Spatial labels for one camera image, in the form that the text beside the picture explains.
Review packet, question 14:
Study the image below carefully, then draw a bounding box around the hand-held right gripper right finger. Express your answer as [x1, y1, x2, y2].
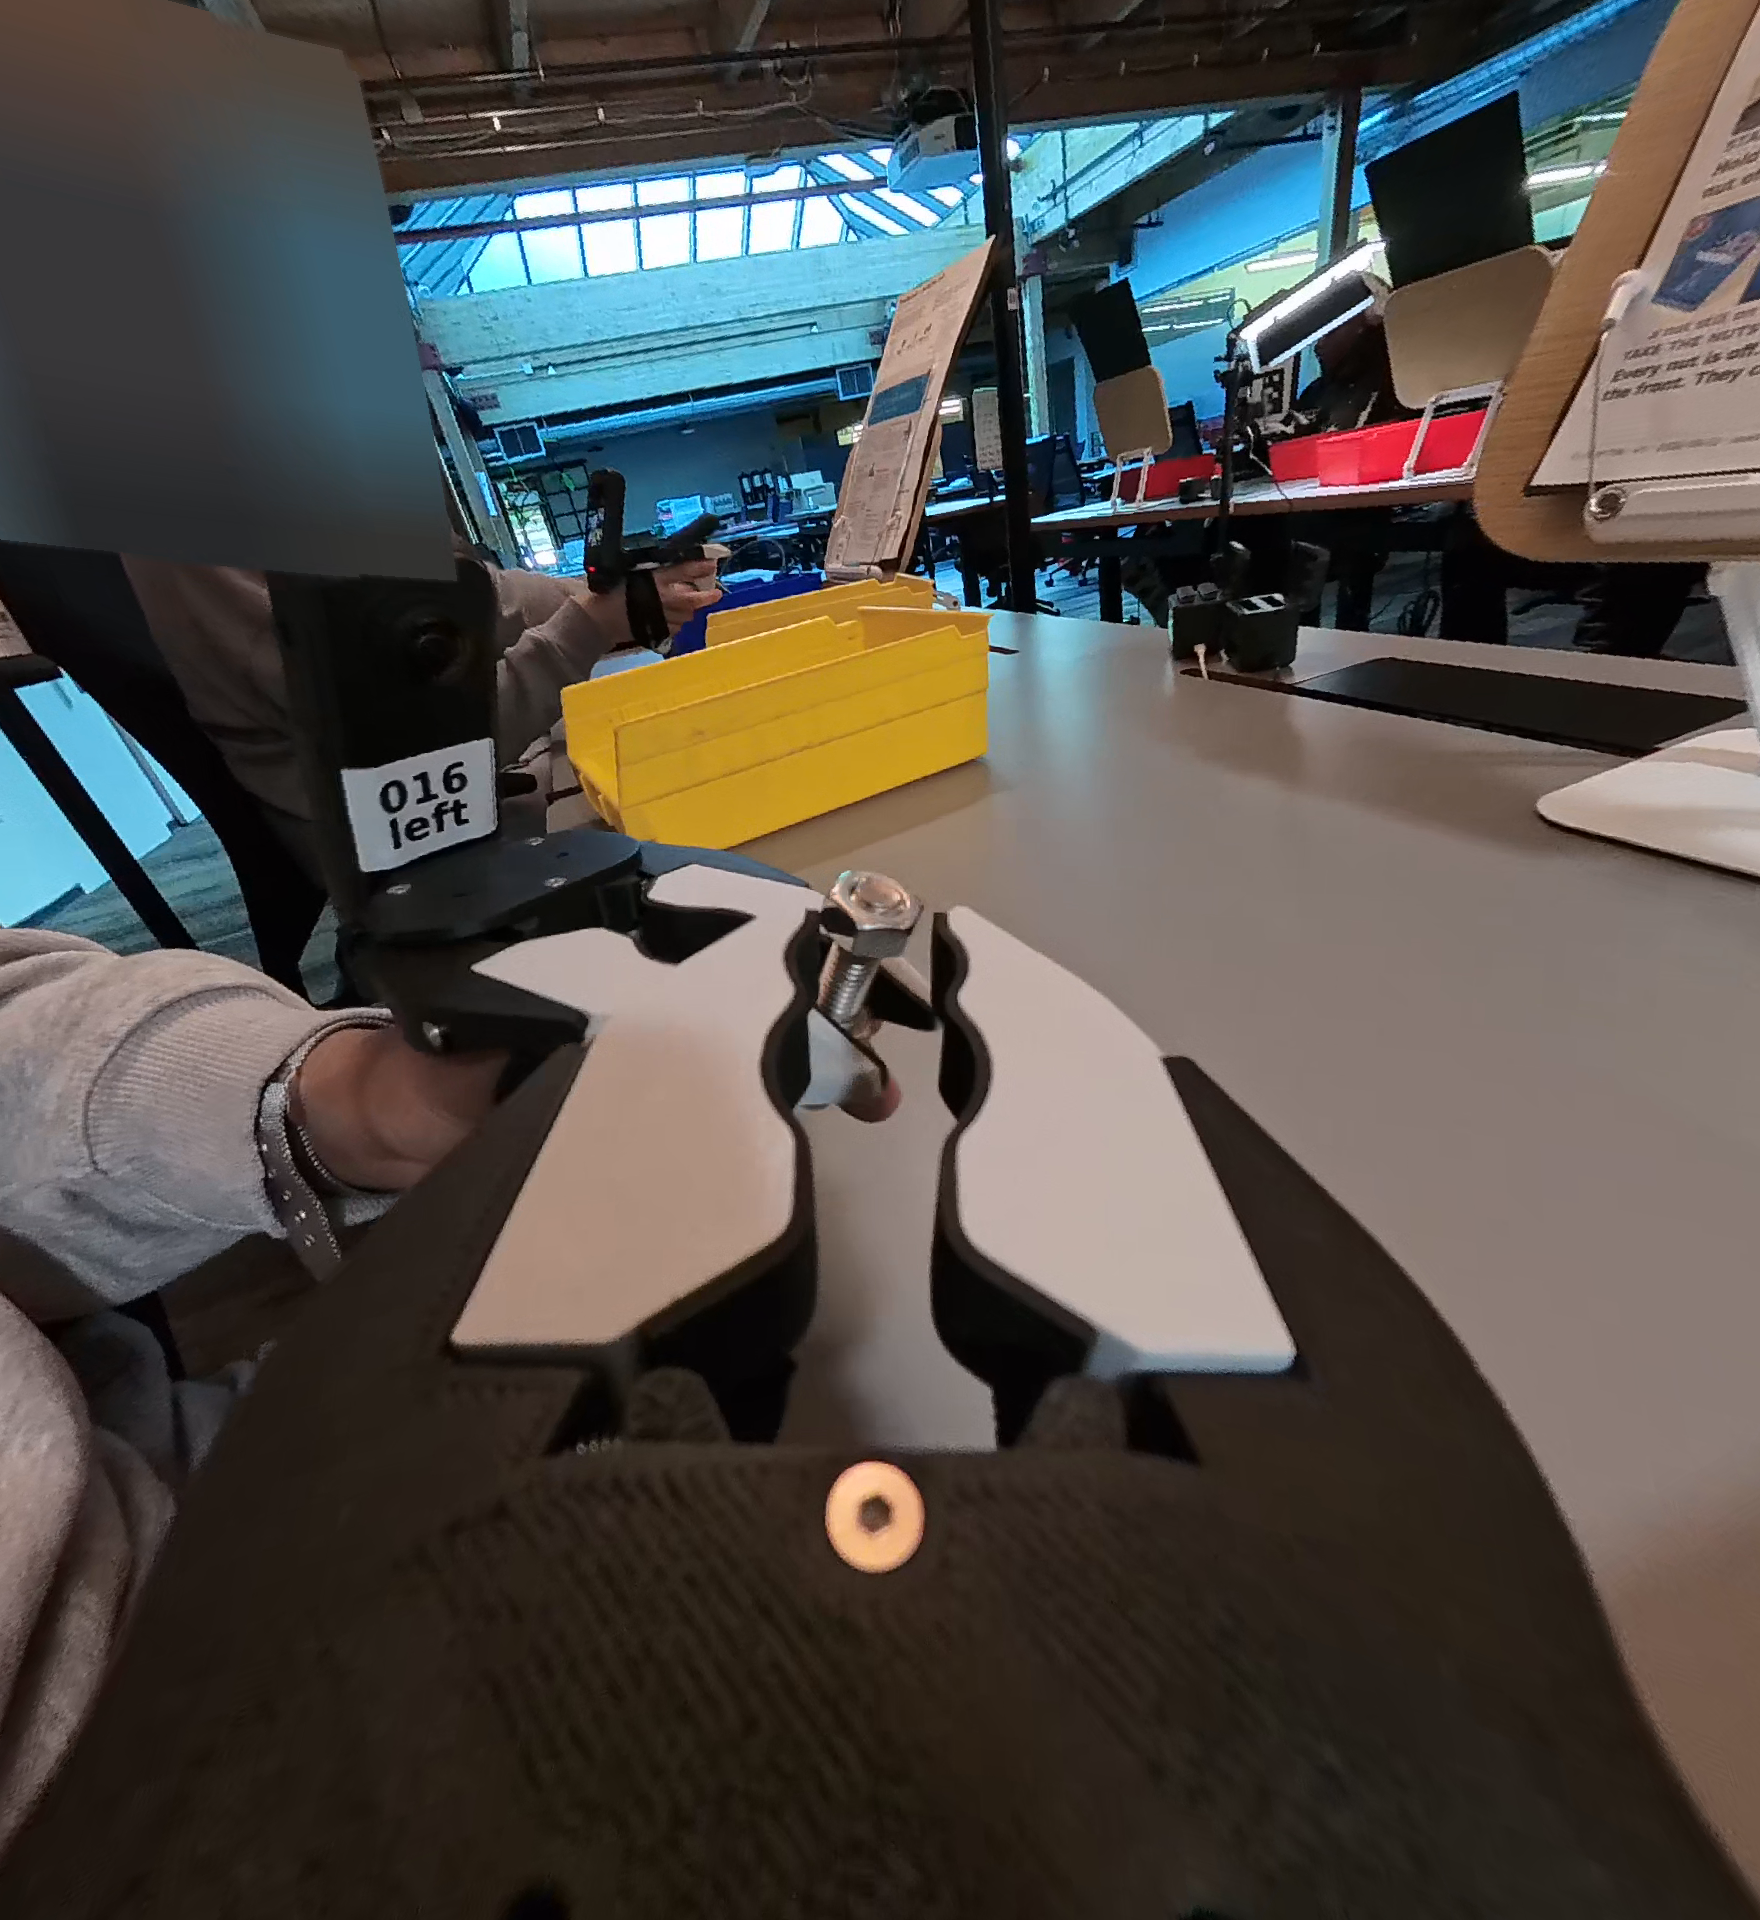
[929, 903, 1298, 1381]

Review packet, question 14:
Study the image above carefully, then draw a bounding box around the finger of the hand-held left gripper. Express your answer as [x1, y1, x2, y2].
[638, 866, 834, 964]
[472, 930, 891, 1116]

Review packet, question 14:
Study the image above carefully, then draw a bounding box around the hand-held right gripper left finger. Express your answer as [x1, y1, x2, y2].
[449, 908, 822, 1351]

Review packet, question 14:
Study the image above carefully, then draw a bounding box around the silver hex bolt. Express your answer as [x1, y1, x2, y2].
[812, 868, 928, 1044]

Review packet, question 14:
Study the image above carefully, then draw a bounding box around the person's left forearm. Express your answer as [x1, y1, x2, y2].
[0, 928, 373, 1321]

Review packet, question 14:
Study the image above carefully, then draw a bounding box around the grey desk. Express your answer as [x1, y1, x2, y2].
[542, 608, 1760, 1920]

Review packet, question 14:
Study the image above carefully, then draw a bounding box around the long wooden desk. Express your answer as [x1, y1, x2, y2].
[1029, 472, 1481, 624]

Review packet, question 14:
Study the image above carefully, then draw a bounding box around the person's left hand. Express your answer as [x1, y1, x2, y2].
[286, 1025, 513, 1198]

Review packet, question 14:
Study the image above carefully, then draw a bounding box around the yellow plastic bin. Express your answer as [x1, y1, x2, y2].
[707, 574, 941, 650]
[560, 608, 992, 846]

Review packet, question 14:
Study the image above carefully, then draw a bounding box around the black office chair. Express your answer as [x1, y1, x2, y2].
[0, 541, 342, 993]

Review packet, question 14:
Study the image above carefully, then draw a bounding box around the cardboard document stand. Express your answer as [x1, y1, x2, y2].
[824, 238, 1000, 585]

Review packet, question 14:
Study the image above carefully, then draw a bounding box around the black pole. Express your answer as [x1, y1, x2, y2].
[965, 0, 1038, 614]

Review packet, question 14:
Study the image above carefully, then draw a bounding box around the black tripod stand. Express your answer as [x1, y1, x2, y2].
[1209, 336, 1294, 602]

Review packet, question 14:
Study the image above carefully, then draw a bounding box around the person's grey sweater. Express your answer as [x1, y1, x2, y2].
[0, 1215, 183, 1920]

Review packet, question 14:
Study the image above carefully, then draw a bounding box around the white ceiling projector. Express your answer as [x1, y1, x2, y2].
[886, 113, 984, 194]

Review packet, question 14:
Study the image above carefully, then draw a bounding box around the white light bar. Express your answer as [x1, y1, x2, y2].
[1237, 246, 1389, 374]

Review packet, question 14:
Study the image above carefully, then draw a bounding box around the printed instruction sheet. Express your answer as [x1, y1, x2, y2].
[1524, 0, 1760, 497]

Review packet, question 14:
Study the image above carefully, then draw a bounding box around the grey wrist strap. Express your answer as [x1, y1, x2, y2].
[255, 1020, 348, 1285]

